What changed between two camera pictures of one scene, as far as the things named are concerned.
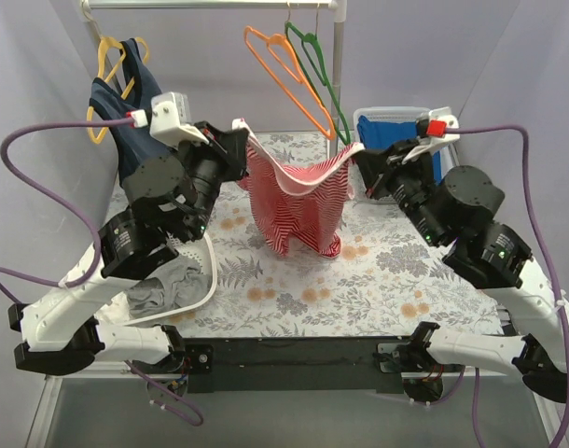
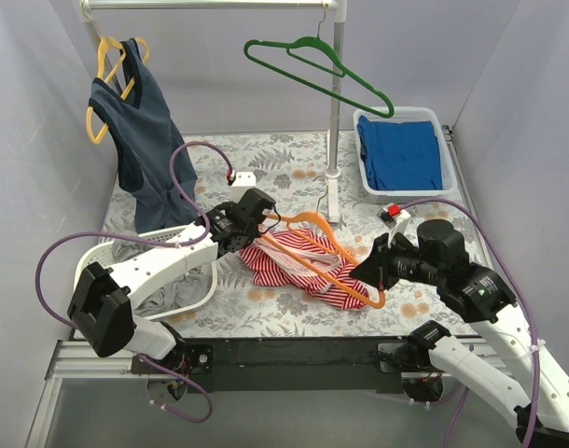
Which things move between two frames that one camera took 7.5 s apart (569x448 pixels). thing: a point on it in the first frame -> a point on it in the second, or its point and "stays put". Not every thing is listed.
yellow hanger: (102, 70) stays put
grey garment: (180, 283) stays put
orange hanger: (277, 38) -> (310, 215)
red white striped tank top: (302, 205) -> (269, 265)
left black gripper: (227, 150) -> (246, 234)
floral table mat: (388, 279) stays put
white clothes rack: (340, 7) stays put
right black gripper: (378, 169) -> (380, 260)
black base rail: (305, 364) stays put
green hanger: (346, 139) -> (318, 38)
